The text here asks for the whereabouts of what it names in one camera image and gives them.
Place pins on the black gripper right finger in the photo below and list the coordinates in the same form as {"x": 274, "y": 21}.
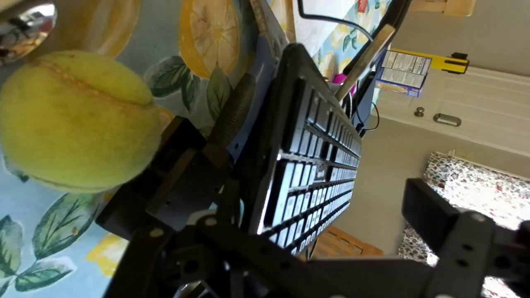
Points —
{"x": 481, "y": 254}

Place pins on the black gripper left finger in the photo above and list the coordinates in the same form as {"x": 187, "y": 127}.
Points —
{"x": 167, "y": 254}

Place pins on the floral cafe curtain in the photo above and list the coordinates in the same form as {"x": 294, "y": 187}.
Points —
{"x": 486, "y": 188}

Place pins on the black rectangular block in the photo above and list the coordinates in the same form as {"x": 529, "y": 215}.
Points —
{"x": 180, "y": 135}

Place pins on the oblong metal door plate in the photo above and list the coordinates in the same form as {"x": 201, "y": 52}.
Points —
{"x": 448, "y": 120}

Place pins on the white panel door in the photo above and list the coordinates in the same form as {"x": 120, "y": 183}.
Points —
{"x": 498, "y": 110}

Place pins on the small metal door knob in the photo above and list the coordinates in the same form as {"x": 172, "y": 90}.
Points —
{"x": 420, "y": 112}

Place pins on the small white carton box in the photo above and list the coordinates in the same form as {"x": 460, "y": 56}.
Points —
{"x": 407, "y": 69}

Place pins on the lemon print tablecloth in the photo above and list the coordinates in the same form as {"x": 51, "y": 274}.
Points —
{"x": 160, "y": 34}

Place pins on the small pink cup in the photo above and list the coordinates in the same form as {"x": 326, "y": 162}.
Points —
{"x": 341, "y": 81}

